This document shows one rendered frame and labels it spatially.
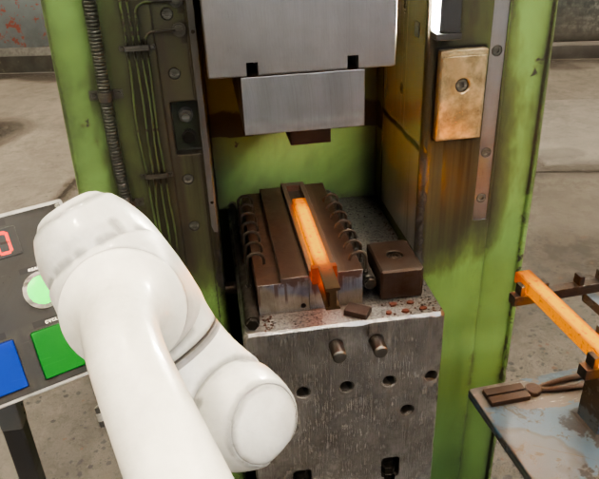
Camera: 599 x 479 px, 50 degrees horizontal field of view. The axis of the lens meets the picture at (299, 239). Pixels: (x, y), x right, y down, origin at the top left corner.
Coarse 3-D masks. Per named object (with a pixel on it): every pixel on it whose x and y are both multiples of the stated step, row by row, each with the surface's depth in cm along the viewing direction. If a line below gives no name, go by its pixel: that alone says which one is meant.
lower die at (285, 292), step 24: (264, 192) 153; (312, 192) 152; (264, 216) 144; (288, 216) 141; (312, 216) 139; (336, 216) 140; (264, 240) 134; (288, 240) 131; (336, 240) 130; (264, 264) 125; (288, 264) 123; (264, 288) 119; (288, 288) 120; (312, 288) 120; (360, 288) 122; (264, 312) 121
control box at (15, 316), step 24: (0, 216) 98; (24, 216) 99; (0, 240) 97; (24, 240) 99; (0, 264) 97; (24, 264) 98; (0, 288) 97; (24, 288) 98; (0, 312) 96; (24, 312) 98; (48, 312) 99; (0, 336) 96; (24, 336) 97; (24, 360) 97; (48, 384) 98; (0, 408) 95
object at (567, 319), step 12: (516, 276) 119; (528, 276) 118; (528, 288) 116; (540, 288) 114; (540, 300) 112; (552, 300) 111; (552, 312) 109; (564, 312) 108; (564, 324) 106; (576, 324) 105; (576, 336) 103; (588, 336) 102; (588, 348) 100
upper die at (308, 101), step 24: (312, 72) 101; (336, 72) 102; (360, 72) 103; (240, 96) 107; (264, 96) 102; (288, 96) 103; (312, 96) 103; (336, 96) 104; (360, 96) 104; (264, 120) 104; (288, 120) 104; (312, 120) 105; (336, 120) 106; (360, 120) 106
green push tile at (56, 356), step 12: (36, 336) 97; (48, 336) 98; (60, 336) 99; (36, 348) 97; (48, 348) 98; (60, 348) 99; (48, 360) 98; (60, 360) 99; (72, 360) 99; (84, 360) 100; (48, 372) 98; (60, 372) 98
